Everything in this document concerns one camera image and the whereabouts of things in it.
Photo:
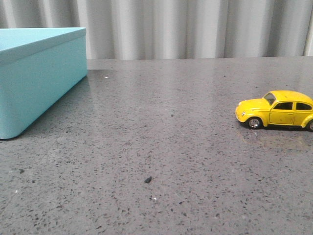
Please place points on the small black debris chip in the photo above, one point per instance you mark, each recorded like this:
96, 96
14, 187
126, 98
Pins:
148, 180

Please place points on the light blue storage box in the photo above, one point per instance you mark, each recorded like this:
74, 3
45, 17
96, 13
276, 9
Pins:
37, 67

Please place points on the yellow toy beetle car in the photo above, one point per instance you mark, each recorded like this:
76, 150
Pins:
280, 107

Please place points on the white pleated curtain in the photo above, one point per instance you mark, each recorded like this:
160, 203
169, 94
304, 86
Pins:
173, 29

